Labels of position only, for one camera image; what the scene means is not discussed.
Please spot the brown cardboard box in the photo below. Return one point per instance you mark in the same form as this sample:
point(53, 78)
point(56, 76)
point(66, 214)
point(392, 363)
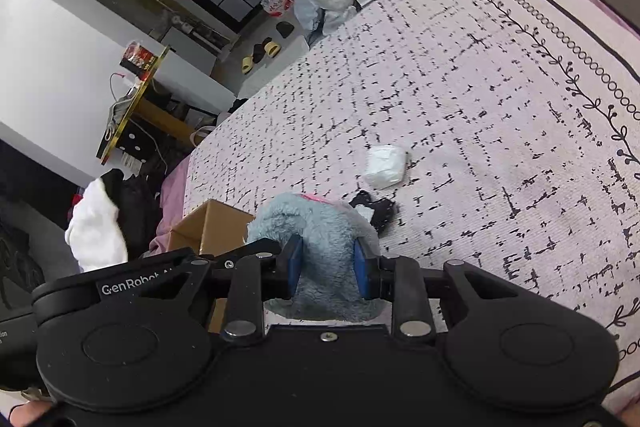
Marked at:
point(210, 227)

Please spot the yellow slipper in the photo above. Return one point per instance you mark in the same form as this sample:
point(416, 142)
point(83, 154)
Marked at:
point(247, 64)
point(272, 48)

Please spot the black clothes pile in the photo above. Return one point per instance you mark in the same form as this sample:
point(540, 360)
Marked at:
point(137, 212)

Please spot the white towel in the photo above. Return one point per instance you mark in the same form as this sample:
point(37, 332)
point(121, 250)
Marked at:
point(95, 227)

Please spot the grey-blue fluffy plush toy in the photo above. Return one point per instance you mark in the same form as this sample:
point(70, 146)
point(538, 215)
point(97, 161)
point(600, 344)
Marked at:
point(325, 247)

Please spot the person's left hand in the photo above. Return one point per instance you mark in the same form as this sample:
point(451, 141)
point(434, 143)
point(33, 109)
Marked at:
point(30, 412)

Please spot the white plastic packet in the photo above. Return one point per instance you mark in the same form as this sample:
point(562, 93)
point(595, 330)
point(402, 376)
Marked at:
point(382, 167)

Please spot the round yellow-rimmed table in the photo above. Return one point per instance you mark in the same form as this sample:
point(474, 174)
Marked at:
point(165, 119)

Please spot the pink bed sheet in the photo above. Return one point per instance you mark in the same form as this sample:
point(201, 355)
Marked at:
point(175, 187)

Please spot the grey cloth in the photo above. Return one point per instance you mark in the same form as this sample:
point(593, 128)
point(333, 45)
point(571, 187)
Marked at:
point(120, 112)

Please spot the yellow and black slippers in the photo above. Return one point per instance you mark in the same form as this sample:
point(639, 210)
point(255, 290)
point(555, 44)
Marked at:
point(270, 77)

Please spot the black slipper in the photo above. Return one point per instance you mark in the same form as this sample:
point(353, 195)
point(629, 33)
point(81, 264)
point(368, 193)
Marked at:
point(259, 53)
point(285, 29)

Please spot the pack of water bottles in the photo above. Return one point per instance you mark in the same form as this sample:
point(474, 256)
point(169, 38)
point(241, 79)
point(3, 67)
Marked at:
point(278, 2)

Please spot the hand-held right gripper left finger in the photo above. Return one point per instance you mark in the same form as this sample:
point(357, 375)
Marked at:
point(295, 267)

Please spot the black patterned sock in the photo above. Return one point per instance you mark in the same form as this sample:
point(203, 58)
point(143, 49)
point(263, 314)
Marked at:
point(382, 212)

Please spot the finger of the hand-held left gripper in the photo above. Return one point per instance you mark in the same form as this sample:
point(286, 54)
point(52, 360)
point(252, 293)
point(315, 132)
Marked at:
point(230, 262)

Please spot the red box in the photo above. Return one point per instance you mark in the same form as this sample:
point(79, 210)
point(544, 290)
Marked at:
point(140, 59)

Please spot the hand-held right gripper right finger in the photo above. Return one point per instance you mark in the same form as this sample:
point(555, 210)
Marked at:
point(364, 269)

